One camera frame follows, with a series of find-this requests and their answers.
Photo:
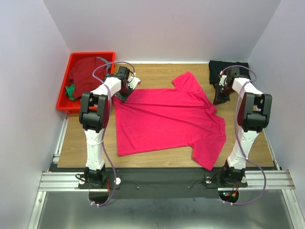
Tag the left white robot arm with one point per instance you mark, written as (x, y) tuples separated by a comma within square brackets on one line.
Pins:
[(94, 117)]

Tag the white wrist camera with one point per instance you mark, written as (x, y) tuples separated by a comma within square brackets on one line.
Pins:
[(133, 81), (223, 78)]

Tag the aluminium frame rail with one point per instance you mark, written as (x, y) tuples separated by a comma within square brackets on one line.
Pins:
[(66, 181)]

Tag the green t shirt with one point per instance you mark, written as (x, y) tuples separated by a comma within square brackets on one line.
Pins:
[(70, 92)]

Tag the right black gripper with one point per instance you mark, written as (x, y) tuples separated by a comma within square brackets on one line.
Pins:
[(218, 98)]

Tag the pink t shirt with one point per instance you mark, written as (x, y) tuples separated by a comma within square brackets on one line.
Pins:
[(158, 119)]

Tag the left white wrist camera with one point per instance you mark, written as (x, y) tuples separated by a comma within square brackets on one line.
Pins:
[(133, 81)]

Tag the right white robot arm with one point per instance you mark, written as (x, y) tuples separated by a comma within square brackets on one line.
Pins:
[(252, 115)]

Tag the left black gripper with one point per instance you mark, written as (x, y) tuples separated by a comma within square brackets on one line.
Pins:
[(123, 98)]

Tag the grey t shirt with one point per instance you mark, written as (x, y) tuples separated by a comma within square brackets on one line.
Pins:
[(103, 71)]

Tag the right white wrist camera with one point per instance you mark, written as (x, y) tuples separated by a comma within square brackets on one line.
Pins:
[(223, 78)]

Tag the dark red t shirt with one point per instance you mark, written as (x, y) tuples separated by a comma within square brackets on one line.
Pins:
[(81, 76)]

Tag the folded black t shirt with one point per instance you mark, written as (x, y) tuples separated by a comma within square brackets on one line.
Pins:
[(216, 66)]

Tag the red plastic bin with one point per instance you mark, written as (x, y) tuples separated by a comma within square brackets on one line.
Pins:
[(64, 103)]

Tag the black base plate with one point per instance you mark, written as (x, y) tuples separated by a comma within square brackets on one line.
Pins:
[(156, 183)]

